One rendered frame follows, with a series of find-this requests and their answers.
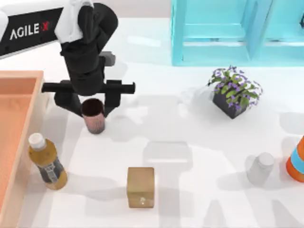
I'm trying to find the dark pink cup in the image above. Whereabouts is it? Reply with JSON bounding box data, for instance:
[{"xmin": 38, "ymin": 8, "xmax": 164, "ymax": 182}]
[{"xmin": 81, "ymin": 98, "xmax": 106, "ymax": 135}]

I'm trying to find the grey rounded box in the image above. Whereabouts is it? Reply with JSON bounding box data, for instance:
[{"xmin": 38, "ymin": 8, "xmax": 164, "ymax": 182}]
[{"xmin": 99, "ymin": 50, "xmax": 116, "ymax": 67}]

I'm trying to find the salmon shallow box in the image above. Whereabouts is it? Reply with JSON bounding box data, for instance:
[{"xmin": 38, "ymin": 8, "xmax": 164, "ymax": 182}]
[{"xmin": 0, "ymin": 70, "xmax": 45, "ymax": 228}]

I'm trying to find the yellow bottle with white cap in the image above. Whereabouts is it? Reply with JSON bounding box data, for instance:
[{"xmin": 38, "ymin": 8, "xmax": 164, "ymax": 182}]
[{"xmin": 28, "ymin": 133, "xmax": 68, "ymax": 191}]

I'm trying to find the small wooden box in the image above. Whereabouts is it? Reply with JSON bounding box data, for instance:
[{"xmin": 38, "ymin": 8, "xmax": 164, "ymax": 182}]
[{"xmin": 126, "ymin": 166, "xmax": 155, "ymax": 209}]

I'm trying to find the black pot with purple flowers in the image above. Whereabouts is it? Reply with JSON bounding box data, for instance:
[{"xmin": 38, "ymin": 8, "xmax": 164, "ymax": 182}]
[{"xmin": 207, "ymin": 65, "xmax": 264, "ymax": 120}]

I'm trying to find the light blue rack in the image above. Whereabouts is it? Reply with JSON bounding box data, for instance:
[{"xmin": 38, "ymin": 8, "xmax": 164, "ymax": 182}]
[{"xmin": 170, "ymin": 0, "xmax": 304, "ymax": 67}]

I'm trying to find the pale grey bottle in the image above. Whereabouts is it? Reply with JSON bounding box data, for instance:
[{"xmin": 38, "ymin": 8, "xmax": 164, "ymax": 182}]
[{"xmin": 246, "ymin": 152, "xmax": 276, "ymax": 188}]

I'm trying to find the orange and blue bottle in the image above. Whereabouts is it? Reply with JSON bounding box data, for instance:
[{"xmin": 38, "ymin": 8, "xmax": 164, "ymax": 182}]
[{"xmin": 285, "ymin": 134, "xmax": 304, "ymax": 183}]

